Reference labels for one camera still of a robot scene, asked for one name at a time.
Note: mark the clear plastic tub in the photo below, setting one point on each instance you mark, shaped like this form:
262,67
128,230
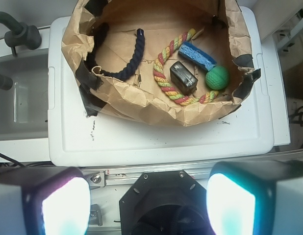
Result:
24,107

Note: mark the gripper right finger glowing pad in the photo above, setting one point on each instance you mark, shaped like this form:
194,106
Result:
256,198

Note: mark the black taped block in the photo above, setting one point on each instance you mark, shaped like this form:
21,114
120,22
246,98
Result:
185,81

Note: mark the white plastic bin lid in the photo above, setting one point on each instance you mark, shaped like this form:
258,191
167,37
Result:
78,140

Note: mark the blue sponge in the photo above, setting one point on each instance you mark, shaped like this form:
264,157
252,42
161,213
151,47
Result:
197,56

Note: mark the black octagonal mount plate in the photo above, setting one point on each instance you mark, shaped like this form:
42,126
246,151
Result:
165,203

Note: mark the green ball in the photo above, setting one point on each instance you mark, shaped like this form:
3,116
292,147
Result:
217,78

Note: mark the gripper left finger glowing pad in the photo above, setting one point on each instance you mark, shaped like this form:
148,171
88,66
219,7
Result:
43,201

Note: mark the crumpled brown paper bag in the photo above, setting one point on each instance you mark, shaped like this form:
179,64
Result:
121,51

